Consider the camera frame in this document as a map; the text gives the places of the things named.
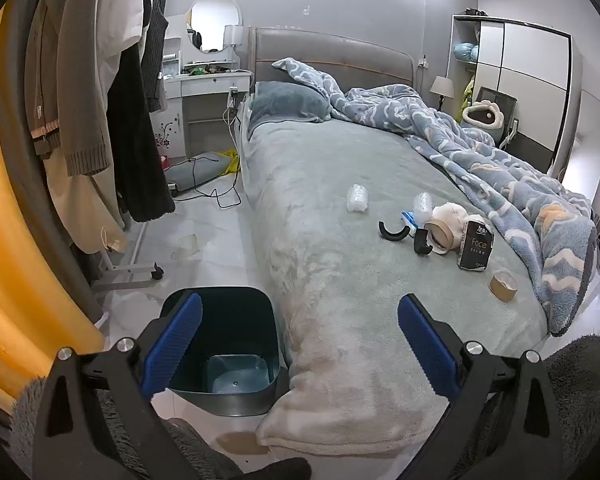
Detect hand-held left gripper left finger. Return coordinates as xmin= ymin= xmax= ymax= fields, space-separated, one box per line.
xmin=32 ymin=292 xmax=203 ymax=480

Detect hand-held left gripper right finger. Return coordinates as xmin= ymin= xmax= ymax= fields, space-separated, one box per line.
xmin=397 ymin=294 xmax=563 ymax=480

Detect dark teal plastic bin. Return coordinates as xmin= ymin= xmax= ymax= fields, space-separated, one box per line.
xmin=159 ymin=287 xmax=281 ymax=418

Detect small brown tape roll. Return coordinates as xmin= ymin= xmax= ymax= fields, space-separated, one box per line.
xmin=488 ymin=270 xmax=518 ymax=303

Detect black hooked plastic piece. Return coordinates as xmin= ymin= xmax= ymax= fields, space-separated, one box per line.
xmin=413 ymin=228 xmax=433 ymax=257

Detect black tissue packet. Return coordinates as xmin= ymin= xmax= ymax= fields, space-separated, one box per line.
xmin=457 ymin=215 xmax=495 ymax=271

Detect large brown cardboard tape core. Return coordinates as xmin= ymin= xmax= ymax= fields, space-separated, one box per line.
xmin=425 ymin=221 xmax=456 ymax=255

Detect black curved plastic piece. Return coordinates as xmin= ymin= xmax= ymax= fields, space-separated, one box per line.
xmin=378 ymin=220 xmax=411 ymax=242

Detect long bubble wrap wad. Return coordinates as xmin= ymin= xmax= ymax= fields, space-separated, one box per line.
xmin=412 ymin=191 xmax=434 ymax=226

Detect white wheeled clothes rack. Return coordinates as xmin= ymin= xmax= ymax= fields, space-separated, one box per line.
xmin=92 ymin=220 xmax=165 ymax=291

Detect grey fleece pajama pants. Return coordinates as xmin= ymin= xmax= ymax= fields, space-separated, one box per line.
xmin=0 ymin=335 xmax=600 ymax=480

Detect blue patterned fleece blanket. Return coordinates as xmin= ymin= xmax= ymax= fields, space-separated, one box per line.
xmin=271 ymin=57 xmax=598 ymax=338

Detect beige coat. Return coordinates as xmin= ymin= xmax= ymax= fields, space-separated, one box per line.
xmin=45 ymin=150 xmax=128 ymax=256

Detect grey floor cushion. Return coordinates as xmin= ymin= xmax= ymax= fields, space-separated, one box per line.
xmin=165 ymin=151 xmax=233 ymax=193

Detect black framed panel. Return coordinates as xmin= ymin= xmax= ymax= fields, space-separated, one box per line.
xmin=472 ymin=86 xmax=518 ymax=146

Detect black coat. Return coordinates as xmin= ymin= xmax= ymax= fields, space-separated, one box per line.
xmin=105 ymin=45 xmax=177 ymax=223

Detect yellow plastic bag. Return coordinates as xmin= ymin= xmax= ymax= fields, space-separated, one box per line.
xmin=217 ymin=149 xmax=241 ymax=176

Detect white and black wardrobe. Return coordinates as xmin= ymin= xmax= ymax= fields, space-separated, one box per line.
xmin=447 ymin=14 xmax=573 ymax=176

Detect beige bedside lamp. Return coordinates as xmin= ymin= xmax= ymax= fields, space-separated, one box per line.
xmin=429 ymin=76 xmax=455 ymax=111

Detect hanging clothes on rack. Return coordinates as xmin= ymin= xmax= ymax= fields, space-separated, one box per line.
xmin=0 ymin=0 xmax=106 ymax=326

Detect white vanity desk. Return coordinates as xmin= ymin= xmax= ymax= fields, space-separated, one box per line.
xmin=161 ymin=52 xmax=253 ymax=161

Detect grey-blue pillow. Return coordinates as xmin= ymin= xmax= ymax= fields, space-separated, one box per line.
xmin=247 ymin=81 xmax=331 ymax=141

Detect olive brown jacket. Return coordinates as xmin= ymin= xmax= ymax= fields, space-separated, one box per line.
xmin=24 ymin=0 xmax=113 ymax=176

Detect dark grey knit vest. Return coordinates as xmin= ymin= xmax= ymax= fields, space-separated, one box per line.
xmin=140 ymin=0 xmax=170 ymax=113

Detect grey upholstered headboard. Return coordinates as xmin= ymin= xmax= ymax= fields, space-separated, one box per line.
xmin=247 ymin=26 xmax=415 ymax=106

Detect white shirt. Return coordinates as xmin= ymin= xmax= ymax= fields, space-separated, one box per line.
xmin=87 ymin=0 xmax=148 ymax=91

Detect black cable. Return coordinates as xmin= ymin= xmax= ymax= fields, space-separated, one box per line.
xmin=177 ymin=157 xmax=243 ymax=209

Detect white power strip with cables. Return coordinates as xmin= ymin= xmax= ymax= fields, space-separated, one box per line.
xmin=225 ymin=87 xmax=241 ymax=126

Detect round wall mirror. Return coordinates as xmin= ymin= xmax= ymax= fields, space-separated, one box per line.
xmin=185 ymin=0 xmax=243 ymax=54

